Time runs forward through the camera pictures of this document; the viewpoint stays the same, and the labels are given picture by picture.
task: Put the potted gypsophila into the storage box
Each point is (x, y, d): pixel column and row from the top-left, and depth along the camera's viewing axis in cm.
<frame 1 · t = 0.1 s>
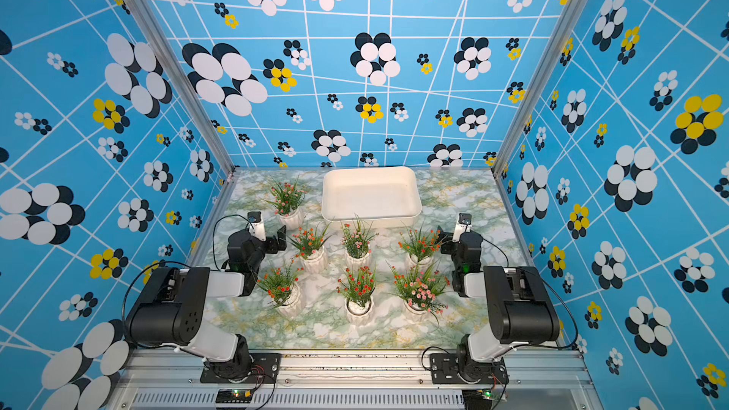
left hand: (273, 224, 93), fingers open
right hand: (458, 227, 93), fingers open
white plastic storage box: (390, 195, 117), on the table
back left potted gypsophila: (286, 198, 96), point 13 cm above the table
middle left potted gypsophila: (312, 256, 89), point 8 cm above the table
middle centre potted gypsophila: (357, 243, 84), point 14 cm above the table
middle right potted gypsophila: (420, 244, 86), point 12 cm above the table
front left potted gypsophila: (289, 300, 79), point 9 cm above the table
front centre potted gypsophila: (357, 290, 74), point 15 cm above the table
front right pink potted gypsophila: (420, 289, 74), point 16 cm above the table

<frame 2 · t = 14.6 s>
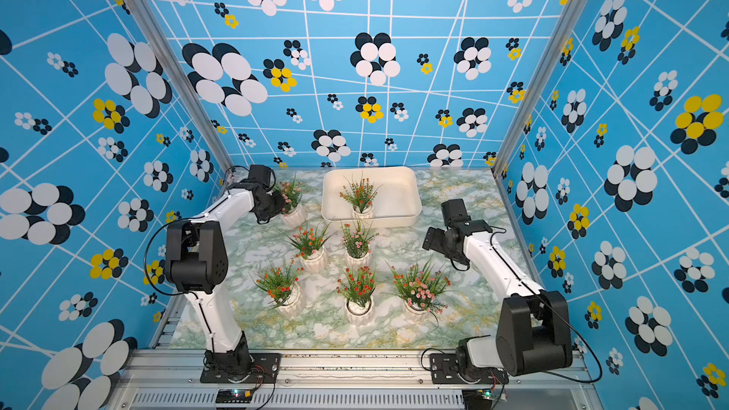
left hand: (285, 206, 100), fingers closed
right hand: (443, 246, 87), fingers open
middle right potted gypsophila: (361, 195, 96), point 14 cm above the table
the other named things where they were.

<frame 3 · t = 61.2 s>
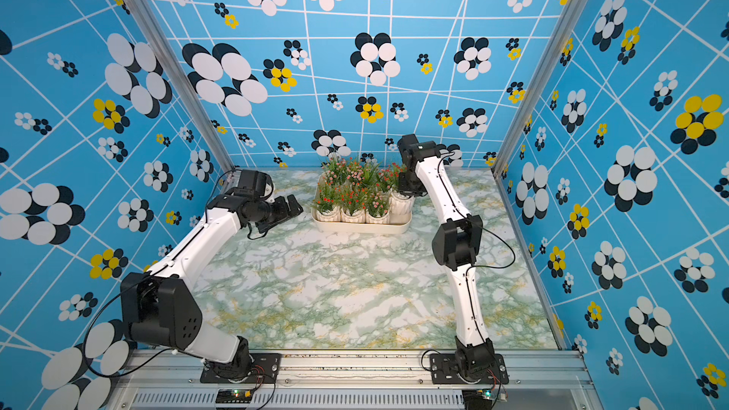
left hand: (294, 210, 87), fingers open
right hand: (414, 191, 95), fingers closed
back left potted gypsophila: (336, 171, 103), point 14 cm above the table
middle left potted gypsophila: (385, 179, 100), point 14 cm above the table
middle centre potted gypsophila: (378, 207, 93), point 14 cm above the table
front left potted gypsophila: (327, 205, 96), point 12 cm above the table
front centre potted gypsophila: (401, 208, 95), point 12 cm above the table
front right pink potted gypsophila: (361, 177, 99), point 16 cm above the table
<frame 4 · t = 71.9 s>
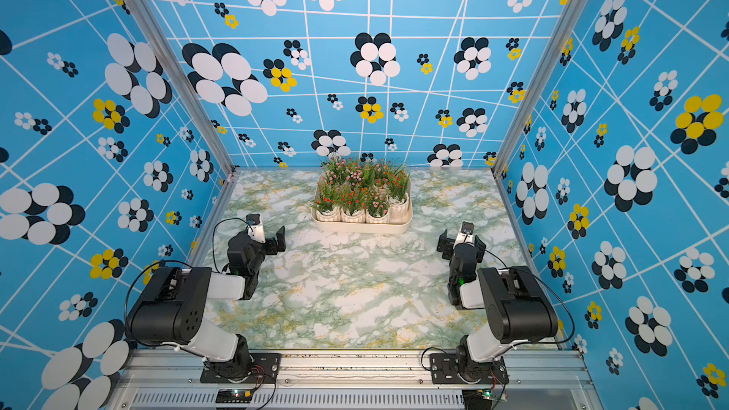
left hand: (272, 225, 93), fingers open
right hand: (466, 233, 91), fingers open
